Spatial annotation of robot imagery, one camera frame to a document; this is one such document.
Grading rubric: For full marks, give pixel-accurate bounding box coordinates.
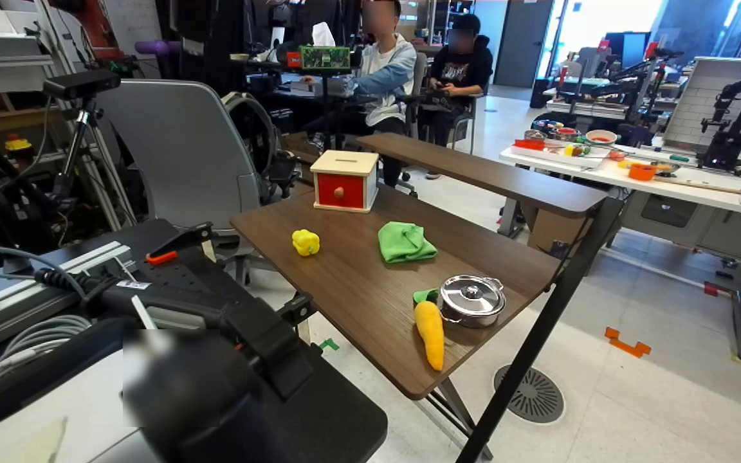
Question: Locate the silver pot lid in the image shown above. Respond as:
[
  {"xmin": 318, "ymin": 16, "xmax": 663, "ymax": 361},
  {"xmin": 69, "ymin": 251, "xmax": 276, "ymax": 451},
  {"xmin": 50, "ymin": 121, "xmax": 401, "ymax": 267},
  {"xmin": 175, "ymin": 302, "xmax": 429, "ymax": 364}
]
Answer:
[{"xmin": 441, "ymin": 275, "xmax": 506, "ymax": 314}]

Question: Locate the silver pot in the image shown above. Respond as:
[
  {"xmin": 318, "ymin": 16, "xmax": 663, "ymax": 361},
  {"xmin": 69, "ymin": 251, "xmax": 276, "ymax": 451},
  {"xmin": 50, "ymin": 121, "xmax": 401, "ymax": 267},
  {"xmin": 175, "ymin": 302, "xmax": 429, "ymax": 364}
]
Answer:
[{"xmin": 437, "ymin": 275, "xmax": 508, "ymax": 329}]

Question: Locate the green cloth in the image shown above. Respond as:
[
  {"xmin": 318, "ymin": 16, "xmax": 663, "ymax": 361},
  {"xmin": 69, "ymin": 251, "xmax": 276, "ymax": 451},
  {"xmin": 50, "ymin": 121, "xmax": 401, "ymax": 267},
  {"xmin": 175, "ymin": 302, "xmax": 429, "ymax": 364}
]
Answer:
[{"xmin": 378, "ymin": 221, "xmax": 439, "ymax": 265}]

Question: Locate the red drawer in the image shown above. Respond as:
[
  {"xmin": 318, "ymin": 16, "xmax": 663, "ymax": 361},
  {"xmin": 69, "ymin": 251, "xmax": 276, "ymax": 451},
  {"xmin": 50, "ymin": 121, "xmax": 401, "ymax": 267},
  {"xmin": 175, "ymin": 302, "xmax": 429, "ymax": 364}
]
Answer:
[{"xmin": 316, "ymin": 173, "xmax": 365, "ymax": 210}]

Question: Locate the yellow toy pepper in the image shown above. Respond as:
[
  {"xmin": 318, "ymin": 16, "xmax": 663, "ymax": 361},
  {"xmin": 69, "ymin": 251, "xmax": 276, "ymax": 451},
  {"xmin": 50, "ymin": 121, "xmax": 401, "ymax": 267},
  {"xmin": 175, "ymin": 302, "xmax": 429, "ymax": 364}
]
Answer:
[{"xmin": 291, "ymin": 228, "xmax": 321, "ymax": 258}]

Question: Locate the wooden box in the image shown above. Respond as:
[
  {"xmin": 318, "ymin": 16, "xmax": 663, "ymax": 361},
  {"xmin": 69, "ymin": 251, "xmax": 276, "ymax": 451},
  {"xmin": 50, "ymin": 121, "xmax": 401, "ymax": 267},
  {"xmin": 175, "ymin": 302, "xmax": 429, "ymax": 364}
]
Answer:
[{"xmin": 309, "ymin": 149, "xmax": 380, "ymax": 214}]

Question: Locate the plush toy carrot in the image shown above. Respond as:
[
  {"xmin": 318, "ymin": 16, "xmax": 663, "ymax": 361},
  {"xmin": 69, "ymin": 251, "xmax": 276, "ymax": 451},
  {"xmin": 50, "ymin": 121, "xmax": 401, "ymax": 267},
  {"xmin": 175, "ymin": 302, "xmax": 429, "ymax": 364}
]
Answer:
[{"xmin": 412, "ymin": 288, "xmax": 446, "ymax": 372}]

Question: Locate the black mounting clamp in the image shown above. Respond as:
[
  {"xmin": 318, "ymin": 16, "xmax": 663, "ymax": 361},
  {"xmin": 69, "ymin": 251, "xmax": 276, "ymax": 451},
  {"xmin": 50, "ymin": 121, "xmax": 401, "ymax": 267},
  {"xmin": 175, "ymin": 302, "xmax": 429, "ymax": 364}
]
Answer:
[{"xmin": 85, "ymin": 282, "xmax": 317, "ymax": 401}]

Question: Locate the person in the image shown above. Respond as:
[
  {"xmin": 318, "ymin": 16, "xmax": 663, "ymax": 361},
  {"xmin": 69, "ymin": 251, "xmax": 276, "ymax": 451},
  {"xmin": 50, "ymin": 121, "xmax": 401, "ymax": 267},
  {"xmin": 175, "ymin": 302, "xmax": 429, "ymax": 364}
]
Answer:
[
  {"xmin": 418, "ymin": 14, "xmax": 495, "ymax": 150},
  {"xmin": 345, "ymin": 0, "xmax": 418, "ymax": 188}
]

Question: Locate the cardboard box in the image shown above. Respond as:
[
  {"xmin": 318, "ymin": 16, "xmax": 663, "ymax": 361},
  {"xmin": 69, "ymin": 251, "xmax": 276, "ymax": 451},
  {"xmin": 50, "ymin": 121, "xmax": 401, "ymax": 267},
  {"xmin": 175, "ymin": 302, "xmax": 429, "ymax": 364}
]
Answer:
[{"xmin": 527, "ymin": 207, "xmax": 598, "ymax": 259}]

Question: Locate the green tissue box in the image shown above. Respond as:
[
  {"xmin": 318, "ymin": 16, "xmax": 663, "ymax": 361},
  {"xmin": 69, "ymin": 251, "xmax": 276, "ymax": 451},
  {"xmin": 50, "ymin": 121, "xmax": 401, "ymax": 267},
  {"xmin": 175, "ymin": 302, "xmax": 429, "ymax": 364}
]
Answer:
[{"xmin": 299, "ymin": 22, "xmax": 352, "ymax": 72}]

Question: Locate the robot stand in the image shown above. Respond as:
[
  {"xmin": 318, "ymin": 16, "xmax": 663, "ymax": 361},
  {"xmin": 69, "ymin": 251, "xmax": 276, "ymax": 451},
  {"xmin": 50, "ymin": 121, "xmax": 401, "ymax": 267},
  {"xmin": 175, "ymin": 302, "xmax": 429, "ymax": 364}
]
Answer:
[{"xmin": 0, "ymin": 219, "xmax": 389, "ymax": 463}]

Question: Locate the grey office chair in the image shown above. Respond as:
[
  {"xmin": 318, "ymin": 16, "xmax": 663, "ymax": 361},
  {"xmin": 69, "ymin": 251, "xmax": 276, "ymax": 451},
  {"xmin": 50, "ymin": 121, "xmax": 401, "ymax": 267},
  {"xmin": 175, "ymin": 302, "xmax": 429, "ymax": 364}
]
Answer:
[{"xmin": 96, "ymin": 80, "xmax": 302, "ymax": 285}]

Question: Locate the round floor drain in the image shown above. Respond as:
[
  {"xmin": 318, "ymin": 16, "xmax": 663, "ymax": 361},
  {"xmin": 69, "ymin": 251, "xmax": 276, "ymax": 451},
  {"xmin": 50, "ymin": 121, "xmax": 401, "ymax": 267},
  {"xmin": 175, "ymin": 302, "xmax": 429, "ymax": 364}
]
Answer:
[{"xmin": 493, "ymin": 364, "xmax": 566, "ymax": 426}]

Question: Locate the grey door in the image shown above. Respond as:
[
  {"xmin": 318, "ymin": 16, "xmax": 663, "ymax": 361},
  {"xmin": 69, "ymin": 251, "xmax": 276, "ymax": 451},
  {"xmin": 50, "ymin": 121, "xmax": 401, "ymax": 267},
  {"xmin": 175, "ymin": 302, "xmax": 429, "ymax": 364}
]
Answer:
[{"xmin": 495, "ymin": 0, "xmax": 555, "ymax": 89}]

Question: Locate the monitor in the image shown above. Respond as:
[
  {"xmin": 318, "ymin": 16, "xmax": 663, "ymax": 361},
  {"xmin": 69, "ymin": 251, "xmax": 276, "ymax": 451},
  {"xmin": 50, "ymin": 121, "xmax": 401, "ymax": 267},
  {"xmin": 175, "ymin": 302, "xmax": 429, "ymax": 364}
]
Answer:
[{"xmin": 604, "ymin": 30, "xmax": 652, "ymax": 69}]

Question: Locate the white table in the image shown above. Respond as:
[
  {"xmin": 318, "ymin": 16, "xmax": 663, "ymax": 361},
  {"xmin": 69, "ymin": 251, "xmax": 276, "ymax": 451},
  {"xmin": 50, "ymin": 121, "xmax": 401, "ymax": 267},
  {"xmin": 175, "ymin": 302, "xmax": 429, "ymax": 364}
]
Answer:
[{"xmin": 498, "ymin": 143, "xmax": 741, "ymax": 368}]

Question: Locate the white tile panel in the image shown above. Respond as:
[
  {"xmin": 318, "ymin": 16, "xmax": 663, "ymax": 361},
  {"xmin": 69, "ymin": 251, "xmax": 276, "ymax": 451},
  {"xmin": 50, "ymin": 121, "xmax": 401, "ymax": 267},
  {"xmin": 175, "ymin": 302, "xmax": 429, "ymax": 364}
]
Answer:
[{"xmin": 663, "ymin": 56, "xmax": 741, "ymax": 157}]

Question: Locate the black clamp orange handle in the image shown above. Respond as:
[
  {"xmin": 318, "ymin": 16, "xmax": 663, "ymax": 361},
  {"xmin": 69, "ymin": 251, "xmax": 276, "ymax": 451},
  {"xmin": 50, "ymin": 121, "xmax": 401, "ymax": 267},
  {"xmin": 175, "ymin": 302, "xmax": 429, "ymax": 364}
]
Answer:
[{"xmin": 145, "ymin": 222, "xmax": 214, "ymax": 266}]

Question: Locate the camera on tripod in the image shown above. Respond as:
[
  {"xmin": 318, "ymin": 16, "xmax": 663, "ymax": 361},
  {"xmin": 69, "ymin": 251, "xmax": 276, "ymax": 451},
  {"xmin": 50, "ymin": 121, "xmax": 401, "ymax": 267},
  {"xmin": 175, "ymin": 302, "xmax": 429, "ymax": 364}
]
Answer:
[{"xmin": 42, "ymin": 69, "xmax": 138, "ymax": 233}]

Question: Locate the coil of grey cable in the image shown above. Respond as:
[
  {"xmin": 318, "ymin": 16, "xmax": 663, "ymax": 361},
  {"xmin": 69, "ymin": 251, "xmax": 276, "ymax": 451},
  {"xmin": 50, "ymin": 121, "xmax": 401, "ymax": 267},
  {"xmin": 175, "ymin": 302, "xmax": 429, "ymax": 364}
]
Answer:
[{"xmin": 0, "ymin": 314, "xmax": 93, "ymax": 401}]

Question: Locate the aluminium rail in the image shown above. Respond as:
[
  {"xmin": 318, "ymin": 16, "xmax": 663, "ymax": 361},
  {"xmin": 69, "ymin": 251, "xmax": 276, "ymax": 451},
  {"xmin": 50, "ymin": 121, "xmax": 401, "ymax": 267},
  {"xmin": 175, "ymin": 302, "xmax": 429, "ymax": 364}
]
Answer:
[{"xmin": 0, "ymin": 241, "xmax": 136, "ymax": 336}]

